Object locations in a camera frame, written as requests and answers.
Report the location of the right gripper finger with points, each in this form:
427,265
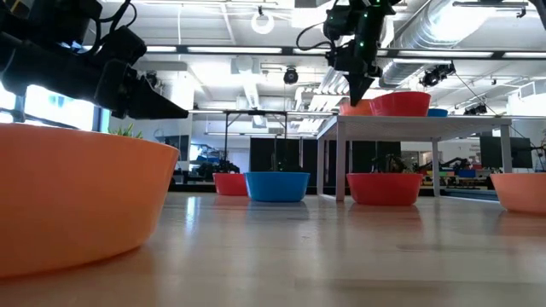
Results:
365,83
352,85

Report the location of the orange plastic mini bowl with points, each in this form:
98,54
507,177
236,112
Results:
347,111
77,200
522,192

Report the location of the red plastic mini bowl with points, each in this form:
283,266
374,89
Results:
384,189
401,104
228,184

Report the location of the blue plastic mini bowl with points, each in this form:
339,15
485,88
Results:
277,187
438,113

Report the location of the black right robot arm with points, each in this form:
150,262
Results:
371,21

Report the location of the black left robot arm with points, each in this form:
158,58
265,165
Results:
47,70

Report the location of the small green potted plant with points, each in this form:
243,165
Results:
126,132

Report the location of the long ceiling light strip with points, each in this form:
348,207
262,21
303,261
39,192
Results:
443,54
234,50
161,49

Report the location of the white perforated metal shelf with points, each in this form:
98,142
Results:
405,125

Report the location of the black track spotlight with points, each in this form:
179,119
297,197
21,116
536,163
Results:
435,76
475,110

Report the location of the black metal stand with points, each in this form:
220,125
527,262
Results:
256,112

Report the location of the black monitor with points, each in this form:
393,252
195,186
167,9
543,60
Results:
488,151

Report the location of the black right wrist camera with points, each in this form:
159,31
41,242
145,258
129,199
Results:
339,23

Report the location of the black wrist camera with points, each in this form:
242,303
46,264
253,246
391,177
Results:
339,23
123,44

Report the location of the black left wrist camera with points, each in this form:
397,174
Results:
123,44

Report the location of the black ceiling camera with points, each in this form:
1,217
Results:
291,76

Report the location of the silver ventilation duct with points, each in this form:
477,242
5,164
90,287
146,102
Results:
426,34

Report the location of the black aluminium table frame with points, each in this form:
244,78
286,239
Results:
192,187

